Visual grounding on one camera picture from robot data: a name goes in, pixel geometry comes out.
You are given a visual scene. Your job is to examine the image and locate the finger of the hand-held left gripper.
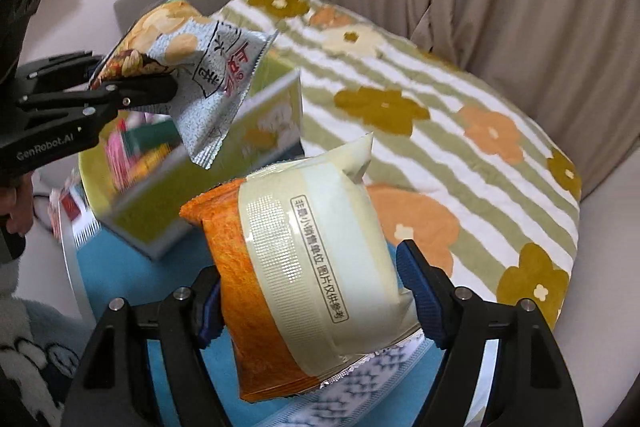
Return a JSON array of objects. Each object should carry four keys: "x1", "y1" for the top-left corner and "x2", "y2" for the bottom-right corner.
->
[
  {"x1": 19, "y1": 50, "x2": 109, "y2": 81},
  {"x1": 22, "y1": 73, "x2": 180, "y2": 121}
]

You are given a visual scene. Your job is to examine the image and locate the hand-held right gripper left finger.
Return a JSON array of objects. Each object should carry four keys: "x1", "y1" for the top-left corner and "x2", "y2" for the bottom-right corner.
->
[{"x1": 64, "y1": 264, "x2": 237, "y2": 427}]

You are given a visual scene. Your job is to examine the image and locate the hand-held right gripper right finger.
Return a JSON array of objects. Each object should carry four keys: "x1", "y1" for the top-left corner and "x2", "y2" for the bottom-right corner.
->
[{"x1": 395, "y1": 239, "x2": 584, "y2": 427}]

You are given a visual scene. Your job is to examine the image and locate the silver potato chip packet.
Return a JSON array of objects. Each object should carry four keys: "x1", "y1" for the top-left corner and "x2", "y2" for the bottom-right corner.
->
[{"x1": 89, "y1": 0, "x2": 280, "y2": 170}]

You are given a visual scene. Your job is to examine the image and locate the orange and cream snack packet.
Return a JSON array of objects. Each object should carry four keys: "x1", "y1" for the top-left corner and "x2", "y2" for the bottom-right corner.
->
[{"x1": 179, "y1": 132, "x2": 427, "y2": 404}]

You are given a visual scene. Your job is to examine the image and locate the green cardboard box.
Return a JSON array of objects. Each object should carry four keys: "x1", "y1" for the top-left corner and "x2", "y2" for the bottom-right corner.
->
[{"x1": 79, "y1": 52, "x2": 307, "y2": 264}]

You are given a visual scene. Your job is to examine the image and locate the person's left hand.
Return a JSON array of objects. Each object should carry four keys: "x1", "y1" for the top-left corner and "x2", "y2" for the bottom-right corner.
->
[{"x1": 0, "y1": 169, "x2": 35, "y2": 253}]

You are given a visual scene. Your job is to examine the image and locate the dark green snack packet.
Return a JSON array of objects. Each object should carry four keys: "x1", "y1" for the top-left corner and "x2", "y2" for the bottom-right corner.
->
[{"x1": 125, "y1": 119, "x2": 177, "y2": 154}]

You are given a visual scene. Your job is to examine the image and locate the red snack packet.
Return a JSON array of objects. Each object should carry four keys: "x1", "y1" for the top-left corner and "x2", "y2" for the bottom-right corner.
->
[{"x1": 52, "y1": 189, "x2": 91, "y2": 228}]

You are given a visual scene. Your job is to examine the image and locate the blue patterned tablecloth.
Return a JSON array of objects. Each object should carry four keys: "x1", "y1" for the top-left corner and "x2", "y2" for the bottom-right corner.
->
[{"x1": 75, "y1": 207, "x2": 501, "y2": 427}]

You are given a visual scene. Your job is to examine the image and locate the person's printed fleece clothing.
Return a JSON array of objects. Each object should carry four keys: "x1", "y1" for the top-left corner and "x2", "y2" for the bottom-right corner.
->
[{"x1": 0, "y1": 257, "x2": 94, "y2": 427}]

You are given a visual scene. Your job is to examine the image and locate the flowered striped blanket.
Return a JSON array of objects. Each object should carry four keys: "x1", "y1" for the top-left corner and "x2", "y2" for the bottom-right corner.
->
[{"x1": 209, "y1": 0, "x2": 584, "y2": 333}]

